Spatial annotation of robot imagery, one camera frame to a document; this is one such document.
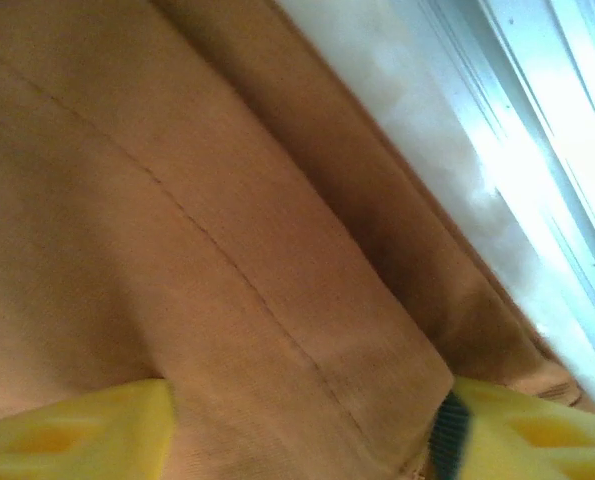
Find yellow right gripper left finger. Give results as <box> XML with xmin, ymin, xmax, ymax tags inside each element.
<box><xmin>0</xmin><ymin>378</ymin><xmax>179</xmax><ymax>480</ymax></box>

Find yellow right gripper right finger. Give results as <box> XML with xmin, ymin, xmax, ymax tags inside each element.
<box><xmin>425</xmin><ymin>375</ymin><xmax>595</xmax><ymax>480</ymax></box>

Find brown long pants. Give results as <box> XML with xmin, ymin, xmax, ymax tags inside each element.
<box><xmin>0</xmin><ymin>0</ymin><xmax>595</xmax><ymax>480</ymax></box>

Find aluminium frame rail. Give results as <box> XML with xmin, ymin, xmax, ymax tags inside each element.
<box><xmin>421</xmin><ymin>0</ymin><xmax>595</xmax><ymax>416</ymax></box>

